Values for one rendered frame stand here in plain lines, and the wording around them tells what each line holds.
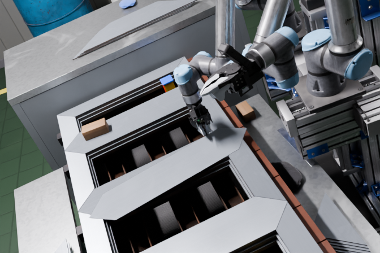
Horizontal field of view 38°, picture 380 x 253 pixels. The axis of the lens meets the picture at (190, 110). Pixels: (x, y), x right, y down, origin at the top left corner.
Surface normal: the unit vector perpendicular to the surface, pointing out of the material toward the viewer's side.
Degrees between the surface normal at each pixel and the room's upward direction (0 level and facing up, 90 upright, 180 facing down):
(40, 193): 0
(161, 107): 0
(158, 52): 90
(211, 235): 0
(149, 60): 90
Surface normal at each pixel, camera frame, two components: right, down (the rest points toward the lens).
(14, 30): 0.18, 0.55
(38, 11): -0.10, 0.63
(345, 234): -0.30, -0.75
